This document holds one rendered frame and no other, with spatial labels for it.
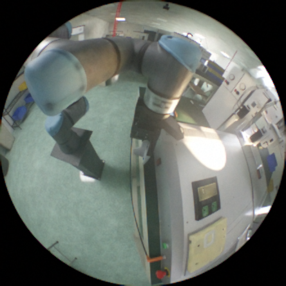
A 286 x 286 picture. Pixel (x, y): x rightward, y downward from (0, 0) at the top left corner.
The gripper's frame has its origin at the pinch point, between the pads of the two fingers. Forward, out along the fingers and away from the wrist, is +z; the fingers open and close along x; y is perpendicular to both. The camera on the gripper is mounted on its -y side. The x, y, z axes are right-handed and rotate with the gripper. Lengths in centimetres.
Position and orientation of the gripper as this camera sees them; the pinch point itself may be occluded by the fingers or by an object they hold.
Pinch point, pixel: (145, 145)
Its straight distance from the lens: 39.6
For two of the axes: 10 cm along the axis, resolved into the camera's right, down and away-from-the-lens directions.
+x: -1.3, 8.5, -5.1
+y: -9.7, -2.1, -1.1
